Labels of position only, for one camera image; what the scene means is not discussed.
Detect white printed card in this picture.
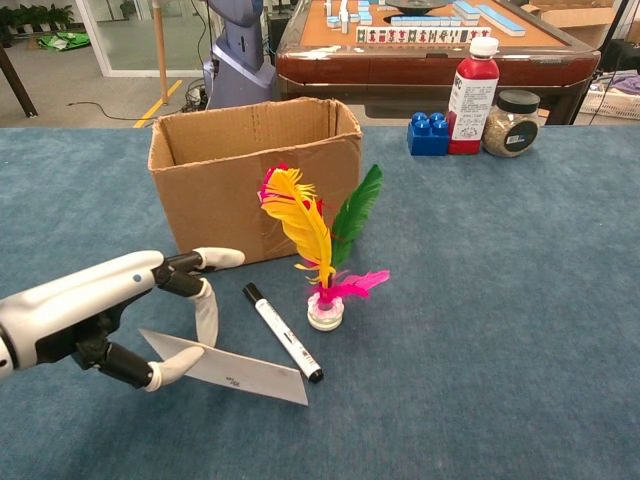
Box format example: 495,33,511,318
138,327,310,406

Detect glass jar black lid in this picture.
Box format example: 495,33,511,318
482,89,542,159

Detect red juice bottle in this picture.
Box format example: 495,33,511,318
447,36,501,156

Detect stacked blue mahjong tiles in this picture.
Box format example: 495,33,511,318
451,0,483,22

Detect black white marker pen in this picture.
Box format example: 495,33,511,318
242,282,324,385

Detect potted green plants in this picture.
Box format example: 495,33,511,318
0,3,76,36

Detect white plastic basket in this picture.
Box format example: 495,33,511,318
578,82,640,121

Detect black slanted table leg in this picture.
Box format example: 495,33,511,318
0,43,39,120

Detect black floor cable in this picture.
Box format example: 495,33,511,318
67,101,157,123

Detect mahjong tile row faces showing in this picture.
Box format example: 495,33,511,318
355,26,493,45

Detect brown mahjong table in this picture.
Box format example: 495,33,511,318
274,0,602,126

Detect wooden pole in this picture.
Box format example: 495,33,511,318
151,0,171,106

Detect mahjong tile row blue backs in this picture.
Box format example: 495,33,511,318
477,4,527,38
390,15,463,28

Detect scattered blue mahjong tiles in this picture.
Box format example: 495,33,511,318
324,0,374,34

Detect blue table mat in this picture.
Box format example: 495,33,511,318
0,124,640,480

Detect feather shuttlecock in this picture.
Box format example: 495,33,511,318
257,163,392,333

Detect blue building block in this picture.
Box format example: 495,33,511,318
406,111,451,158

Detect open cardboard box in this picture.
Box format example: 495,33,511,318
147,97,364,276

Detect green plastic snack packets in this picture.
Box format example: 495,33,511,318
36,30,93,53

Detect large brown cardboard carton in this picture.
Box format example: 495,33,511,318
528,0,625,50

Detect purple cloth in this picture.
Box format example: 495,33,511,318
604,73,640,97

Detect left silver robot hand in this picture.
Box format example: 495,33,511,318
0,246,246,394

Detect dark mahjong table centre disc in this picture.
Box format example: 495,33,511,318
383,0,450,15

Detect black tripod stand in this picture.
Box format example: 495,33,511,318
597,0,632,56

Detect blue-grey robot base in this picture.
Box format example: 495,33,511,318
202,0,277,112

